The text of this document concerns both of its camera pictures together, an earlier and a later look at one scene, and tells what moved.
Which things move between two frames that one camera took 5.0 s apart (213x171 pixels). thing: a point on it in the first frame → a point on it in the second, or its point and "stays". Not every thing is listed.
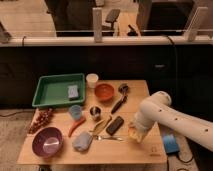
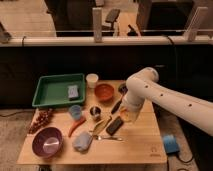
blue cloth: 82,141 stays
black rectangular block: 115,125 stays
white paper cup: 91,79 stays
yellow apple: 132,132 → 127,115
